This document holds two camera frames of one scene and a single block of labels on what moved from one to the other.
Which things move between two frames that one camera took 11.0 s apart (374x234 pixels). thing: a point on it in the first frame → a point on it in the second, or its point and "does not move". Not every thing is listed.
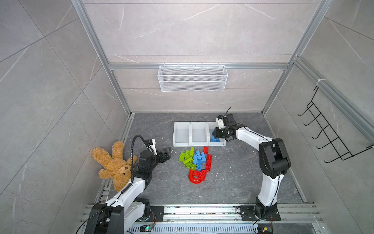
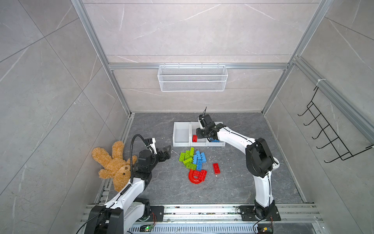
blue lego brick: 199,165 does not move
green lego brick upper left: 181,158 does not move
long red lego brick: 209,162 → 216,168
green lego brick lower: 191,165 does not move
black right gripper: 216,129 → 198,131
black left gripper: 162,159 does not move
